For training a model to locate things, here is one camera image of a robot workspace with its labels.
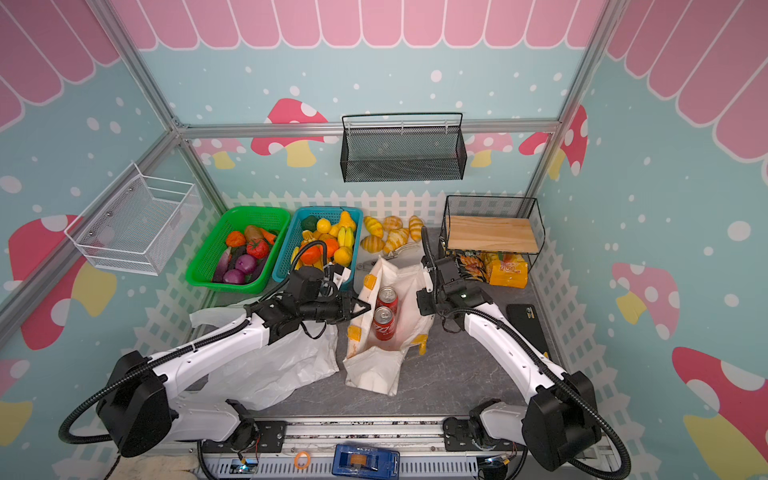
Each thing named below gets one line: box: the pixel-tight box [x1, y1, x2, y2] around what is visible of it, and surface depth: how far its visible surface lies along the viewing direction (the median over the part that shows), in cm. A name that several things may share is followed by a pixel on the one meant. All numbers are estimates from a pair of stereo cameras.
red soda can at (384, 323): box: [374, 305, 395, 342], surface depth 85 cm
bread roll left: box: [363, 216, 383, 238], surface depth 119 cm
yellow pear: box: [338, 211, 356, 231], surface depth 114 cm
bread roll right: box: [409, 215, 424, 242], surface depth 119 cm
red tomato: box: [246, 239, 269, 259], surface depth 109 cm
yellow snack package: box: [490, 253, 529, 289], surface depth 101 cm
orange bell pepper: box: [226, 231, 246, 247], surface depth 112 cm
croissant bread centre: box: [383, 229, 409, 254], surface depth 114 cm
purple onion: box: [235, 254, 256, 274], surface depth 105 cm
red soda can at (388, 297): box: [376, 286, 399, 315], surface depth 89 cm
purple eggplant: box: [213, 248, 231, 283], surface depth 105 cm
